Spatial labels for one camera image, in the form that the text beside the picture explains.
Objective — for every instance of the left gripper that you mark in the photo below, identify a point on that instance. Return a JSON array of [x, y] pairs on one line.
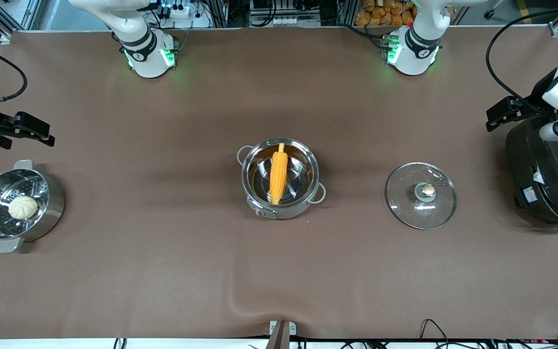
[[534, 103]]

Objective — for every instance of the glass pot lid with knob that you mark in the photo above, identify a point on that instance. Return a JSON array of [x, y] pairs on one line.
[[405, 203]]

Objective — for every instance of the yellow corn cob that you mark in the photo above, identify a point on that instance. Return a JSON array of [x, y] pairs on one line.
[[279, 174]]

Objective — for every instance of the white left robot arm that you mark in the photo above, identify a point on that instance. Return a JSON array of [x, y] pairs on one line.
[[414, 53]]

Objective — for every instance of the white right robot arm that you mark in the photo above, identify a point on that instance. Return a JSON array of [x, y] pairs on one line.
[[146, 58]]

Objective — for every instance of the steel steamer pot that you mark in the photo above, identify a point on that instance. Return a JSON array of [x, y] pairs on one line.
[[51, 203]]

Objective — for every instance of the white steamed bun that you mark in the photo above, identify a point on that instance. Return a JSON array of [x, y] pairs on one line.
[[22, 207]]

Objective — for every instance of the bag of orange buns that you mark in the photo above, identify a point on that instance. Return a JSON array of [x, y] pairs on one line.
[[380, 17]]

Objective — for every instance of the white power strip with plugs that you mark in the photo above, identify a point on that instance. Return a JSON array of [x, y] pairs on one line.
[[196, 19]]

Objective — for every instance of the brown table mat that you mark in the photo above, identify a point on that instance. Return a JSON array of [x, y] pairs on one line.
[[356, 266]]

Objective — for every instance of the small white power strip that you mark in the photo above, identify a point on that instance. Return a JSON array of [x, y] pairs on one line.
[[288, 22]]

